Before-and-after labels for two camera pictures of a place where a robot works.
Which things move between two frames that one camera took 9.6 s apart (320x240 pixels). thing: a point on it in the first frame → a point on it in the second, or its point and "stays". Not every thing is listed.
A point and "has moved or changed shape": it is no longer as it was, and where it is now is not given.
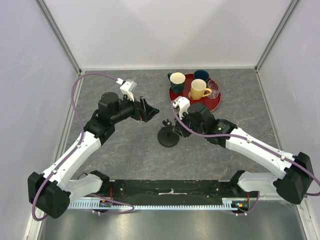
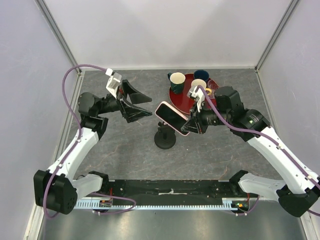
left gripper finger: [148, 112] → [131, 113]
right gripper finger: [177, 130] → [190, 126]
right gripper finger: [177, 124] → [194, 116]
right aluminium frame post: [291, 8] stays
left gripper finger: [150, 110] → [136, 97]
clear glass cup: [214, 88] stays
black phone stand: [167, 137] has moved or changed shape
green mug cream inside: [177, 80] stays
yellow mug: [198, 89] stays
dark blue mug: [201, 74] stays
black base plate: [144, 192] stays
